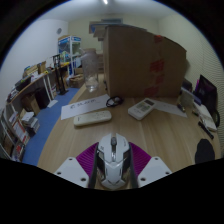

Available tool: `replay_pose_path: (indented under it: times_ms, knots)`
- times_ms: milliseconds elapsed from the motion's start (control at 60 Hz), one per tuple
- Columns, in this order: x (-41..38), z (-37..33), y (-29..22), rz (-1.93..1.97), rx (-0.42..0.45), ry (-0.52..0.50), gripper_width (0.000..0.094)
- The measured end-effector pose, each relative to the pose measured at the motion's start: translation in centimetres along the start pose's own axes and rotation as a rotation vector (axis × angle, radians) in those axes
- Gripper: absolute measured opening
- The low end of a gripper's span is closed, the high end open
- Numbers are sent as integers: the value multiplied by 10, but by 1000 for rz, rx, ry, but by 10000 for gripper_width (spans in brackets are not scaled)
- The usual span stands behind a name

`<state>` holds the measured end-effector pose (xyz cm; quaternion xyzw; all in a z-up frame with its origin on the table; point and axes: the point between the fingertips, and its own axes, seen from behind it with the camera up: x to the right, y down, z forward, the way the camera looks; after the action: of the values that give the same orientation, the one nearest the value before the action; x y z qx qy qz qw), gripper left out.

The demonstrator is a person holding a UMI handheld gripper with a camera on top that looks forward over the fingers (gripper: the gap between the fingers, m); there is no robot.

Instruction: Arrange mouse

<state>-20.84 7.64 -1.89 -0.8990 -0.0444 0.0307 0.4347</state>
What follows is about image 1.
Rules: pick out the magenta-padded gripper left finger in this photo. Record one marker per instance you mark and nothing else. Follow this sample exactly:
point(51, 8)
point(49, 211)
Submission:
point(71, 170)

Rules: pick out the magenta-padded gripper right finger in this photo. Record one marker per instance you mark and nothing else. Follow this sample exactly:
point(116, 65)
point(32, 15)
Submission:
point(154, 170)

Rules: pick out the white and black computer mouse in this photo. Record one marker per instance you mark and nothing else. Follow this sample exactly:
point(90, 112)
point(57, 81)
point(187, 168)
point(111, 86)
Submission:
point(113, 163)

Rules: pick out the white remote control with display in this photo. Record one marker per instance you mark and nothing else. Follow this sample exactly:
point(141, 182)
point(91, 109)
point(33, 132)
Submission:
point(141, 108)

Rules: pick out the white paper sheet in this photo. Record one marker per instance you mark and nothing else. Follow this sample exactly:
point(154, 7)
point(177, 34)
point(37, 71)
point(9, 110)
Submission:
point(171, 107)
point(85, 106)

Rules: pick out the black marker pen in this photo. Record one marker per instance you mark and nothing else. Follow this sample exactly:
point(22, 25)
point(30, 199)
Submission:
point(206, 130)

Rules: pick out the shelf unit with books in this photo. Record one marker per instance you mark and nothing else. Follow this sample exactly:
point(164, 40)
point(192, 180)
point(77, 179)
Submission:
point(15, 130)

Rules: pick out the white book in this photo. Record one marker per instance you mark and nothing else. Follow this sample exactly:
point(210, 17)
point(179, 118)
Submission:
point(206, 116)

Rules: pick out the small cardboard box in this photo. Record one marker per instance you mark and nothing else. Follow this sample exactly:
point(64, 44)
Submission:
point(76, 81)

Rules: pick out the wooden side desk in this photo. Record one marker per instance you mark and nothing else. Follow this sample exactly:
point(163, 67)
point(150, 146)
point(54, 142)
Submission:
point(36, 80)

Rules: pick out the clear plastic bottle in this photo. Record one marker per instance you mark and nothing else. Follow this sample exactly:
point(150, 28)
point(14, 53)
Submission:
point(90, 68)

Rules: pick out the large cardboard box, red tape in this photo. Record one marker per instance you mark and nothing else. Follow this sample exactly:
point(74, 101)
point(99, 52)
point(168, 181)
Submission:
point(133, 63)

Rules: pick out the blue and white display cabinet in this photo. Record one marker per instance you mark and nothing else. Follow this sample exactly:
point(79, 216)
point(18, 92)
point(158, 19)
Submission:
point(69, 53)

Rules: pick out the ceiling light tube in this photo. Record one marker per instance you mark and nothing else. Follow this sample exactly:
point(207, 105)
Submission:
point(105, 1)

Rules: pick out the wall window panel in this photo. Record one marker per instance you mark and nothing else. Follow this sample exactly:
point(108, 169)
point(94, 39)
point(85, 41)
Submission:
point(100, 26)

